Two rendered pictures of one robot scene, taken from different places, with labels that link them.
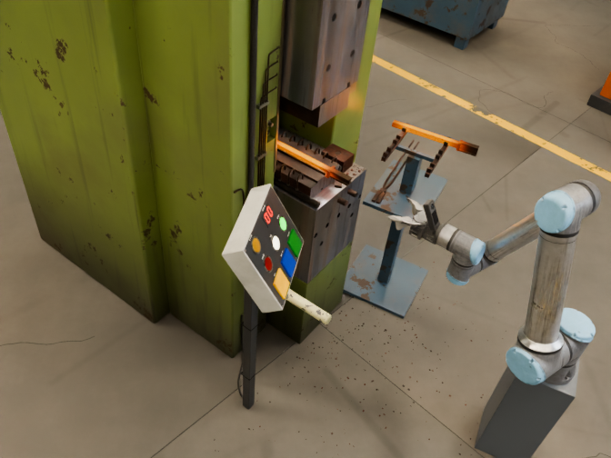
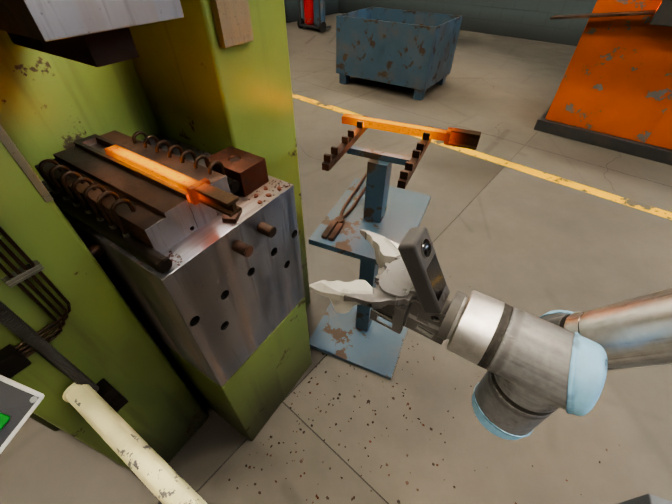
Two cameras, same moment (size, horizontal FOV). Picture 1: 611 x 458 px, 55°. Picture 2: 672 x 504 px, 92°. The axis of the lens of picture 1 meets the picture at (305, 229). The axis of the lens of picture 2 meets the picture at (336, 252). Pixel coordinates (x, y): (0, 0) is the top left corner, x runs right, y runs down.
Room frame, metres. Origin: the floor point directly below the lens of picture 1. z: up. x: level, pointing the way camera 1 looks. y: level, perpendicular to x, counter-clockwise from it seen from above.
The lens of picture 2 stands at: (1.41, -0.35, 1.36)
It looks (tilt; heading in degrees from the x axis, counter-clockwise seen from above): 44 degrees down; 1
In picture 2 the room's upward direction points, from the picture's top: straight up
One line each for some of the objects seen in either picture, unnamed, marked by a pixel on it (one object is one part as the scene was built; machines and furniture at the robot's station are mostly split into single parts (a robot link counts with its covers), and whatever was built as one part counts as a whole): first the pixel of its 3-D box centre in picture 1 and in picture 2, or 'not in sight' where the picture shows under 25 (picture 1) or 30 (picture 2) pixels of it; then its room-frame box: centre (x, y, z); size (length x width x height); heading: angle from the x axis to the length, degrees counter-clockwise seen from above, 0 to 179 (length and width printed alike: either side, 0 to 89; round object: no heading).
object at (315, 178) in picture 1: (285, 160); (132, 181); (2.05, 0.12, 0.96); 0.42 x 0.20 x 0.09; 57
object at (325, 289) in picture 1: (282, 266); (223, 335); (2.11, 0.10, 0.23); 0.56 x 0.38 x 0.47; 57
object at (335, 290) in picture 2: (399, 224); (341, 299); (1.71, -0.36, 0.97); 0.09 x 0.03 x 0.06; 93
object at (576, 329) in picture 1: (565, 335); not in sight; (1.40, -1.00, 0.79); 0.17 x 0.15 x 0.18; 129
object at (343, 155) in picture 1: (336, 158); (237, 170); (2.12, -0.10, 0.95); 0.12 x 0.09 x 0.07; 57
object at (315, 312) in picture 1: (285, 293); (134, 450); (1.60, 0.05, 0.62); 0.44 x 0.05 x 0.05; 57
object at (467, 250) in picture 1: (466, 247); (539, 358); (1.62, -0.61, 0.97); 0.12 x 0.09 x 0.10; 57
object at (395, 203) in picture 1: (406, 191); (374, 217); (2.30, -0.48, 0.67); 0.40 x 0.30 x 0.02; 156
